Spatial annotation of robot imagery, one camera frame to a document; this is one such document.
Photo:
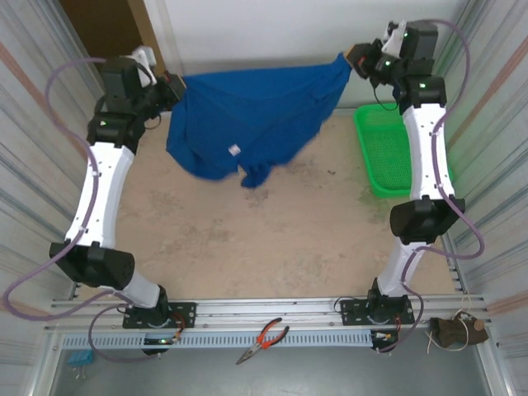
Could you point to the green plastic mesh basket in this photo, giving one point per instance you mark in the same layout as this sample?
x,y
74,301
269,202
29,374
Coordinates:
x,y
383,148

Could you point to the blue t-shirt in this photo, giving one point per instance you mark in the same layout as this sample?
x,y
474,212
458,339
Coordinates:
x,y
255,111

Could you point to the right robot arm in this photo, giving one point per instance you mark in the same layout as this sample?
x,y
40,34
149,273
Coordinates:
x,y
427,156

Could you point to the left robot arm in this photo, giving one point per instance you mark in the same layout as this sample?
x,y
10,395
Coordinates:
x,y
103,185

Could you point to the brown wooden door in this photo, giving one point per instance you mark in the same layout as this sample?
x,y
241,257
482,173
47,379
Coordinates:
x,y
103,29

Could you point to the black controller board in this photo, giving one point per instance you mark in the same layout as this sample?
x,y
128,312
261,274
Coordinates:
x,y
381,338
158,341

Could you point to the blue clip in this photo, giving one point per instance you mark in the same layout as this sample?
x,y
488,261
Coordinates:
x,y
80,358

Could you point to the brown cloth pouch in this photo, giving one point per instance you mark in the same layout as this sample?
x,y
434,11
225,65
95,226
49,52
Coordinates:
x,y
449,332

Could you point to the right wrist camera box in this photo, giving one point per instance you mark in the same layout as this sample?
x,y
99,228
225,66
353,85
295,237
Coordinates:
x,y
394,39

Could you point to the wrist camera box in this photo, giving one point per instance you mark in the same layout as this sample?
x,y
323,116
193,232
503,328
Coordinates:
x,y
394,39
144,57

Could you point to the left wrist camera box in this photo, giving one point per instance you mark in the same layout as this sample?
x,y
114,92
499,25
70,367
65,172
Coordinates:
x,y
144,57

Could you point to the aluminium table edge frame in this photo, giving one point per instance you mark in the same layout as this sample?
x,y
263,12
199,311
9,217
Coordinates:
x,y
346,112

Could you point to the white door frame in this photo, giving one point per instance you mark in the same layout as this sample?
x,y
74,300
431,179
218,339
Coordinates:
x,y
161,24

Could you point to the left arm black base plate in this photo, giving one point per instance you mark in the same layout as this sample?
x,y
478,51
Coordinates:
x,y
185,313

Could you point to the aluminium mounting rail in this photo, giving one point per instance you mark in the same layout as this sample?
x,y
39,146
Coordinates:
x,y
268,309

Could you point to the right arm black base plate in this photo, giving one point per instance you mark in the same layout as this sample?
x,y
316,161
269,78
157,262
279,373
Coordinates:
x,y
352,309

